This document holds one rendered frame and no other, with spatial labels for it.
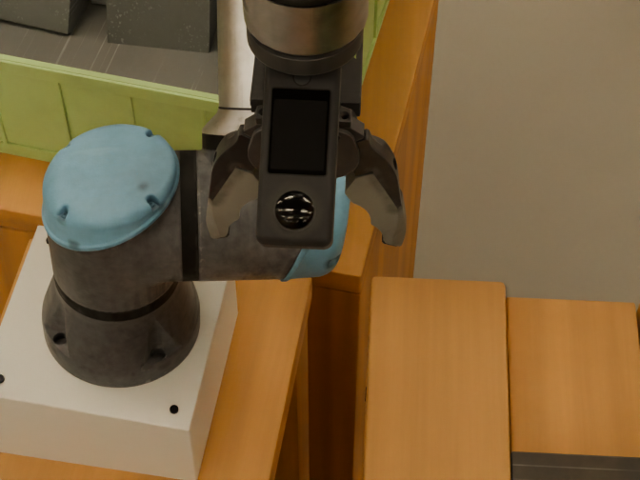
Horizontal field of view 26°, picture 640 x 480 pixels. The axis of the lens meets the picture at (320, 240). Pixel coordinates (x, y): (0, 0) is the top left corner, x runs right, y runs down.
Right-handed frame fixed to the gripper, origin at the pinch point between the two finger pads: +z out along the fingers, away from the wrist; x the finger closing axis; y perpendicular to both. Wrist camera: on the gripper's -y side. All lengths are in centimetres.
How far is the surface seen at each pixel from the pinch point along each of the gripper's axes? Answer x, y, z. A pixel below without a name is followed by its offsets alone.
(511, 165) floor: -32, 119, 129
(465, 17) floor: -23, 160, 129
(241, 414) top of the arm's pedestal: 7.7, 11.5, 44.2
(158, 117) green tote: 20, 46, 38
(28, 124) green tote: 36, 49, 44
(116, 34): 28, 64, 43
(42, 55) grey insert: 37, 61, 44
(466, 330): -14.8, 19.6, 39.2
